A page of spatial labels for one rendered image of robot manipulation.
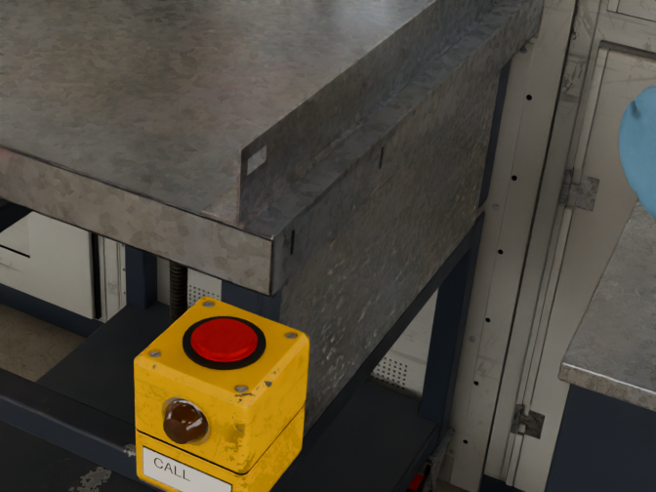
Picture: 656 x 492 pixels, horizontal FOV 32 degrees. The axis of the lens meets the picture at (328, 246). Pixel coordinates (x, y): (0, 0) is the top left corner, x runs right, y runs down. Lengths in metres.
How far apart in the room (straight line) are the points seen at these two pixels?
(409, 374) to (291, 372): 1.12
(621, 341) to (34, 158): 0.52
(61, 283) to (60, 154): 1.12
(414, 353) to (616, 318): 0.79
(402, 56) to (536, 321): 0.65
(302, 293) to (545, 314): 0.66
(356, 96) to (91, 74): 0.27
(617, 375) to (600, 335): 0.05
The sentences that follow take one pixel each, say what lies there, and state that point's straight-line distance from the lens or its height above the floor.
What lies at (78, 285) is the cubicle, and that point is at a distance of 2.08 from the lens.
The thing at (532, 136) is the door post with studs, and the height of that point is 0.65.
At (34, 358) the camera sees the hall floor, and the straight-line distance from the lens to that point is 2.13.
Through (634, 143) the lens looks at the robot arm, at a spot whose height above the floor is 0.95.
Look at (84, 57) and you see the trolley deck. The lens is 1.18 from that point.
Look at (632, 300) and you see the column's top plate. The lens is 1.06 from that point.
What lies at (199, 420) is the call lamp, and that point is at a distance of 0.67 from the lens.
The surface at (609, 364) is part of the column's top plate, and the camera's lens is 0.97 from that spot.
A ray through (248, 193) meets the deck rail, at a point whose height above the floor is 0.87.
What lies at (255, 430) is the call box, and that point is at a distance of 0.67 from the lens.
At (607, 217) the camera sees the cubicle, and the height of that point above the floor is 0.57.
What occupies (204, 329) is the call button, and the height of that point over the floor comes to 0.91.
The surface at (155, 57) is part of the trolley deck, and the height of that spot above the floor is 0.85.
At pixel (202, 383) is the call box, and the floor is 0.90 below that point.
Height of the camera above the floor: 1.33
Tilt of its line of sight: 33 degrees down
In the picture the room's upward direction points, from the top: 5 degrees clockwise
